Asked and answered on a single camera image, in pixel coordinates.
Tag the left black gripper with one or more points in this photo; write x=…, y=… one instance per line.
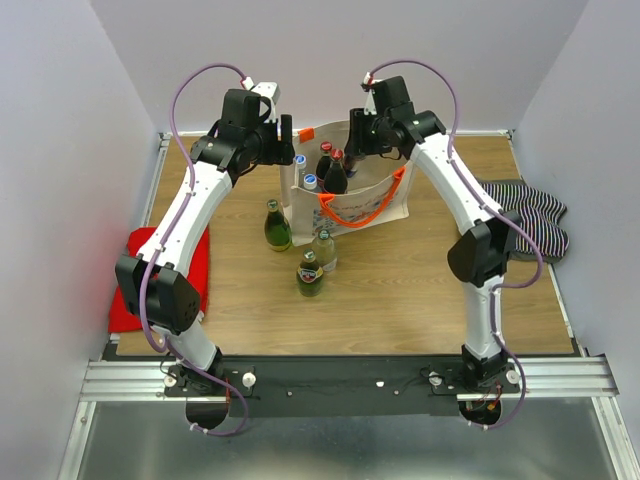
x=281, y=151

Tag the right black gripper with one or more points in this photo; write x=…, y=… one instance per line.
x=356, y=141

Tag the clear plastic water bottle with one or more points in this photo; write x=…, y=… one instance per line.
x=300, y=162

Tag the cola glass bottle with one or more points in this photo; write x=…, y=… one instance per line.
x=335, y=179
x=324, y=162

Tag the blue label water bottle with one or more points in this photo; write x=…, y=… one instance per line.
x=310, y=184

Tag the beige canvas tote bag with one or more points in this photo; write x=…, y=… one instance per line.
x=377, y=193

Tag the green glass bottle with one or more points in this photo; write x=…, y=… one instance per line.
x=276, y=228

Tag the clear glass soda bottle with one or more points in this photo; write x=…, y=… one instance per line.
x=325, y=250

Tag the red bull energy can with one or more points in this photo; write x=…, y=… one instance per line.
x=350, y=165

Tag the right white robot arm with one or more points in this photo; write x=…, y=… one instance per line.
x=480, y=256

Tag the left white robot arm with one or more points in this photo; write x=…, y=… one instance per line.
x=154, y=281

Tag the front green beer bottle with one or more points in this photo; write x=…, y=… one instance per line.
x=309, y=274

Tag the striped folded cloth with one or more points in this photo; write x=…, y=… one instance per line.
x=540, y=212

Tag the red folded cloth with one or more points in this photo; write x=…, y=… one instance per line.
x=121, y=320

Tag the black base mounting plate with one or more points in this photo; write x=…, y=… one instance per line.
x=343, y=385

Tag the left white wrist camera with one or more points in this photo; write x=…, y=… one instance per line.
x=268, y=90

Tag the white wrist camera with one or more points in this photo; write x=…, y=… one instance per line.
x=367, y=86
x=268, y=90

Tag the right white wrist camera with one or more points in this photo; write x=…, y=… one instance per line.
x=367, y=86

